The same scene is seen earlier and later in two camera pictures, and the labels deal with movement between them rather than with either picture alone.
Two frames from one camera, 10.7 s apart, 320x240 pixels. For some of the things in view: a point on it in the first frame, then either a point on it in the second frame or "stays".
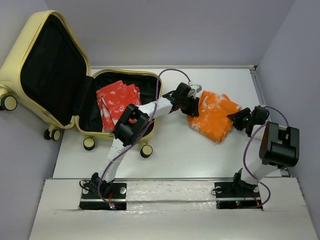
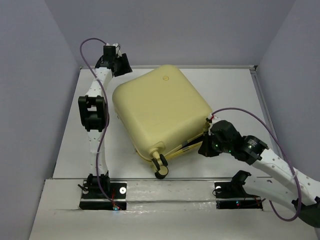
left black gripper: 193,110 → 126,68
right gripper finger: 240,116 → 205,147
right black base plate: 230,196 stays
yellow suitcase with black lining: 46,72 → 161,111
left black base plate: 90,200 stays
